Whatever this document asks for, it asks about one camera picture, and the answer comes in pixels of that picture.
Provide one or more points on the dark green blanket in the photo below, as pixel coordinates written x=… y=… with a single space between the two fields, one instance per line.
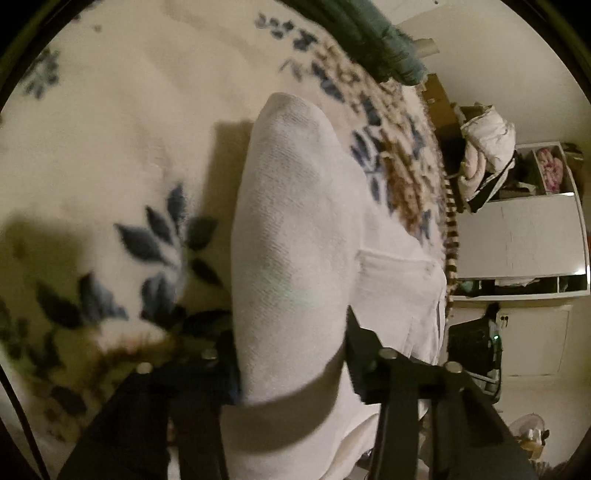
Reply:
x=369 y=37

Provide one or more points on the brown cardboard box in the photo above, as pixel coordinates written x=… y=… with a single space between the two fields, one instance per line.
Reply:
x=438 y=101

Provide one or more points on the white wardrobe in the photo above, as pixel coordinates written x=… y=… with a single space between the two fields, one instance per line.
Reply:
x=517 y=240

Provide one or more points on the pink garment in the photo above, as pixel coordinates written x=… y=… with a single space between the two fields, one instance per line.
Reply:
x=471 y=170

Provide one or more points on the white pants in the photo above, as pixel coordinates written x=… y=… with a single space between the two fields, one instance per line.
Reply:
x=295 y=254

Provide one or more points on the floral bed blanket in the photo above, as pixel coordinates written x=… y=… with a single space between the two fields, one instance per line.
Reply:
x=115 y=138

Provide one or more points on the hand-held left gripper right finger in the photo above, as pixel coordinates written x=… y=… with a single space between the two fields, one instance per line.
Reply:
x=364 y=364

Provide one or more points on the white cabinet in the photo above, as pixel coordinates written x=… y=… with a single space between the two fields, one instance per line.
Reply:
x=540 y=341

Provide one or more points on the white table lamp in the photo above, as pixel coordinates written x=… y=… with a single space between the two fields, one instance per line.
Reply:
x=427 y=47

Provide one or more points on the black garment with white stripe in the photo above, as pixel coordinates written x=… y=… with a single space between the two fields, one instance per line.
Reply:
x=494 y=189

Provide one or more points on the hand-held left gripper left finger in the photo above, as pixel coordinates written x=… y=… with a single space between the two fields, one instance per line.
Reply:
x=203 y=378

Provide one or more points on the pink quilt in wardrobe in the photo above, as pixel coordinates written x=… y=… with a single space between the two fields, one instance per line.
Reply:
x=549 y=170

